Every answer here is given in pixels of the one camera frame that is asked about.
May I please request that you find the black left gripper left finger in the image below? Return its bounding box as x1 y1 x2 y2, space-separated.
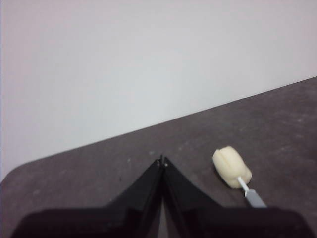
9 155 164 238

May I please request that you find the grey-handled cream sponge cup brush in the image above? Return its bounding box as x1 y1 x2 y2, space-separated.
212 146 268 209

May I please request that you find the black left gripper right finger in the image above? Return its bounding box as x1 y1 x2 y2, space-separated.
163 156 309 238

